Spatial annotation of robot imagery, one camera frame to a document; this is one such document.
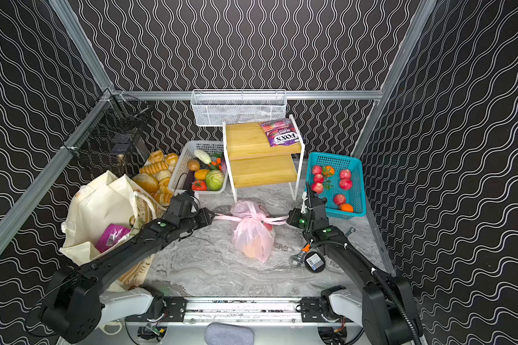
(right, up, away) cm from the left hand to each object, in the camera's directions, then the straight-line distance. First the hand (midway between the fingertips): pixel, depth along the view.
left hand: (218, 216), depth 84 cm
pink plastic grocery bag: (+13, -6, -4) cm, 15 cm away
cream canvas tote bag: (-42, +2, -4) cm, 42 cm away
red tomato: (-13, +12, +20) cm, 26 cm away
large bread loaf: (-38, +13, +22) cm, 46 cm away
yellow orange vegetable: (-13, +18, +24) cm, 33 cm away
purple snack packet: (-38, -6, -5) cm, 39 cm away
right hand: (+29, +1, +3) cm, 29 cm away
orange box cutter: (+35, -14, +4) cm, 38 cm away
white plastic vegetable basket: (-23, +20, +23) cm, 38 cm away
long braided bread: (-40, +21, +29) cm, 53 cm away
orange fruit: (+54, +2, +12) cm, 56 cm away
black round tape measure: (+38, -18, 0) cm, 42 cm away
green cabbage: (-5, +14, +17) cm, 23 cm away
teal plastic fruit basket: (+57, +15, +29) cm, 66 cm away
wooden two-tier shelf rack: (+13, +21, +8) cm, 26 cm away
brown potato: (-17, +22, +24) cm, 37 cm away
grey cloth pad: (+4, -35, -16) cm, 38 cm away
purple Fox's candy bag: (+24, +32, -4) cm, 40 cm away
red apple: (+58, +13, +22) cm, 63 cm away
